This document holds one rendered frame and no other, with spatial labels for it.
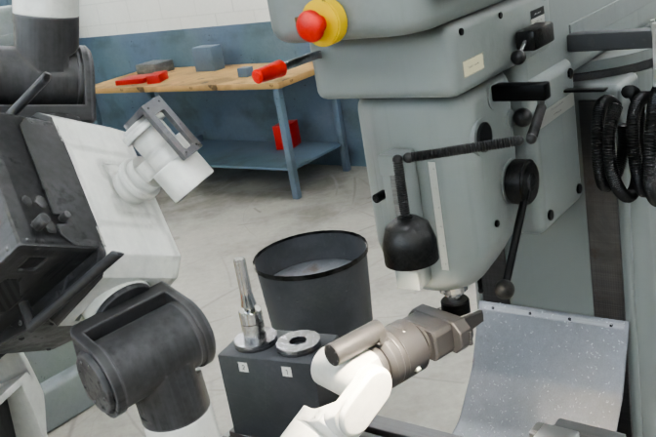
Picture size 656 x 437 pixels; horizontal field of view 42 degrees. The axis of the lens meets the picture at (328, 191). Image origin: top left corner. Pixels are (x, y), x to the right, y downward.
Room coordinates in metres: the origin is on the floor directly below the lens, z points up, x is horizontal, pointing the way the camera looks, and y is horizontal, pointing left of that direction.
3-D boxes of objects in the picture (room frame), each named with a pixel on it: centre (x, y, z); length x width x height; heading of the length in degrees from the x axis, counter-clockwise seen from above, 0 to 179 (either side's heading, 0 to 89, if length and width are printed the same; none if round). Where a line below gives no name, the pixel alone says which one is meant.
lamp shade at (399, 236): (1.04, -0.09, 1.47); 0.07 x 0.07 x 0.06
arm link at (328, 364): (1.16, 0.00, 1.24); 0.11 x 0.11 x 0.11; 36
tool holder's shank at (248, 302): (1.58, 0.20, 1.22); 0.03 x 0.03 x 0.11
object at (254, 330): (1.58, 0.20, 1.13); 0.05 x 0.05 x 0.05
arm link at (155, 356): (0.96, 0.25, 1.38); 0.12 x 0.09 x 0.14; 128
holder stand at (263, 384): (1.56, 0.15, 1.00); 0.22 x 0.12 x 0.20; 61
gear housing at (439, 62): (1.31, -0.20, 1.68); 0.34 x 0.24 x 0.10; 141
